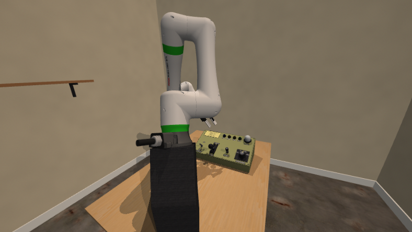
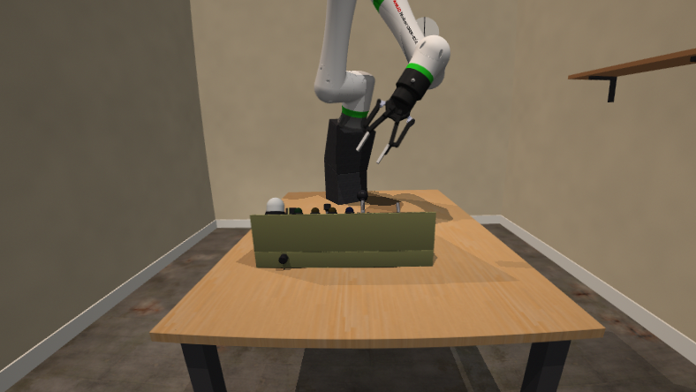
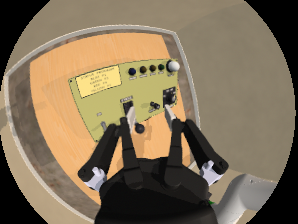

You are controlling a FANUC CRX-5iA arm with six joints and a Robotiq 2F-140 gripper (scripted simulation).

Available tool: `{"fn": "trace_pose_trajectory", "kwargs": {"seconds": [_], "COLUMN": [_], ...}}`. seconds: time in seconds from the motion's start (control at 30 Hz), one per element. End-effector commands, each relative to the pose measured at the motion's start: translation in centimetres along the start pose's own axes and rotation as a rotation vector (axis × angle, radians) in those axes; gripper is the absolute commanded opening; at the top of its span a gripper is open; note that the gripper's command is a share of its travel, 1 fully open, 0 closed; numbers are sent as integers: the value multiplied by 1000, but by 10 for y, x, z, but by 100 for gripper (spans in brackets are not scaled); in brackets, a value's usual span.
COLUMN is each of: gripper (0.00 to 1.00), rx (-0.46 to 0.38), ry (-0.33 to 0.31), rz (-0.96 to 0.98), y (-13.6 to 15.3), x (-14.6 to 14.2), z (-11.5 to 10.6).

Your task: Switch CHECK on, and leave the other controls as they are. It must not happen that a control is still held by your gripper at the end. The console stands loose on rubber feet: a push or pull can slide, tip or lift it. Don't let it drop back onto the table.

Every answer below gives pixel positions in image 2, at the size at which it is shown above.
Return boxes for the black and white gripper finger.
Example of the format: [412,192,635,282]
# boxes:
[376,109,415,164]
[356,99,395,152]

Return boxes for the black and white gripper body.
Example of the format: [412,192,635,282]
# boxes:
[385,87,417,121]

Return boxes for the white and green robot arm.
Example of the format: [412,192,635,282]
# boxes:
[314,0,450,132]

